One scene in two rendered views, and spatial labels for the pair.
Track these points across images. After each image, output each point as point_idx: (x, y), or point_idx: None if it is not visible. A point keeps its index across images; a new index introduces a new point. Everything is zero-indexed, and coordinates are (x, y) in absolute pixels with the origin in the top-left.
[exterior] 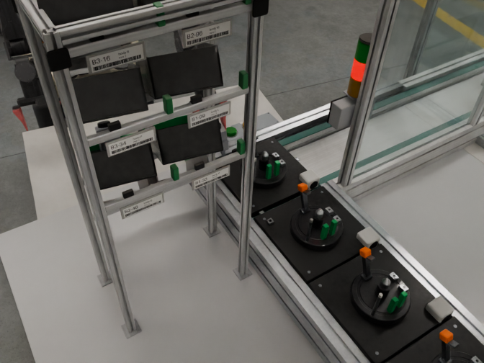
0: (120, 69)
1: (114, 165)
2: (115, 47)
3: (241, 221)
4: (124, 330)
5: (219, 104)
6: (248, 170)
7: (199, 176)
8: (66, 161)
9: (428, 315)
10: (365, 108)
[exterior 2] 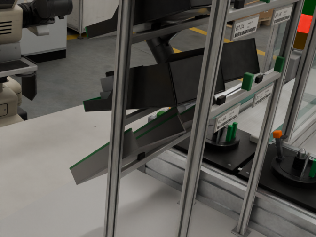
0: (25, 76)
1: (193, 75)
2: (16, 56)
3: (256, 161)
4: None
5: None
6: (279, 92)
7: (258, 91)
8: (121, 89)
9: None
10: (312, 57)
